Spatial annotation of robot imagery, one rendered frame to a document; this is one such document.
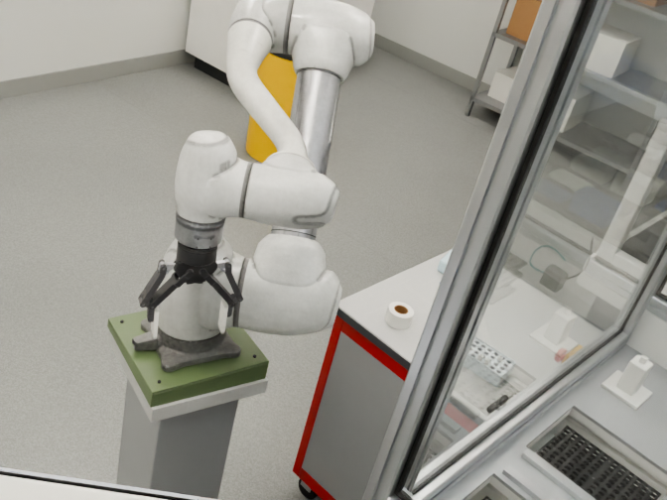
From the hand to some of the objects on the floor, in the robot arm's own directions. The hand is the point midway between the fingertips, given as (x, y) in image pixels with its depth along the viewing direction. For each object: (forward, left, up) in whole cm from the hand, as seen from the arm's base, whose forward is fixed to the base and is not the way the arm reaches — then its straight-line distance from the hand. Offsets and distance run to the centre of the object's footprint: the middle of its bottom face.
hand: (188, 327), depth 157 cm
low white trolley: (-12, +86, -100) cm, 133 cm away
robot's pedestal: (-21, +3, -96) cm, 98 cm away
